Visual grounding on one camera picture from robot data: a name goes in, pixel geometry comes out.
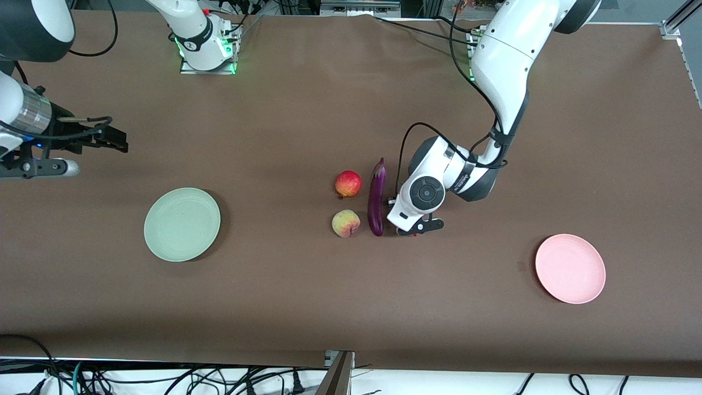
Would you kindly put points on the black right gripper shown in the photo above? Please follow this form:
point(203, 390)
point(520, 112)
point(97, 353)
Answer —
point(64, 134)

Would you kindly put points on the purple eggplant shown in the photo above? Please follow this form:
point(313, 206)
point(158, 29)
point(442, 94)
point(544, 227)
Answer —
point(376, 203)

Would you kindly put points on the red apple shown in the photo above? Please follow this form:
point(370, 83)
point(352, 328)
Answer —
point(348, 184)

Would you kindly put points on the yellow pink peach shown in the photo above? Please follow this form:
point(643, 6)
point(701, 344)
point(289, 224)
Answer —
point(345, 224)

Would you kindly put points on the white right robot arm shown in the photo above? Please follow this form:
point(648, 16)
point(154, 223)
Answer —
point(186, 22)

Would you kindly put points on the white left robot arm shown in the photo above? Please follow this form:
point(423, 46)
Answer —
point(504, 60)

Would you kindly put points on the light green plate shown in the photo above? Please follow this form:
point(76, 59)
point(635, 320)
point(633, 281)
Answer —
point(181, 225)

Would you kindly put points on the brown table cover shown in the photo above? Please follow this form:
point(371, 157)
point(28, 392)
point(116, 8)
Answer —
point(329, 302)

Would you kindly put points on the pink plate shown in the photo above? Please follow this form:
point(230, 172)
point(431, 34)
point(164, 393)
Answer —
point(570, 269)

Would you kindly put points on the grey power strip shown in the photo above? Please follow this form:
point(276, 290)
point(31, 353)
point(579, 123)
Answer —
point(356, 7)

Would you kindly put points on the black power plug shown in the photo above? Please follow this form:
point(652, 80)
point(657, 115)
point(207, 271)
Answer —
point(297, 383)

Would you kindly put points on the colourful toy pile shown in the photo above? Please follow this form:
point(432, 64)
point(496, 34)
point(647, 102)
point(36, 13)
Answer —
point(466, 5)

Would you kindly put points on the aluminium profile post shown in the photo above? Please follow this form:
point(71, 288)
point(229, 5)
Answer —
point(337, 378)

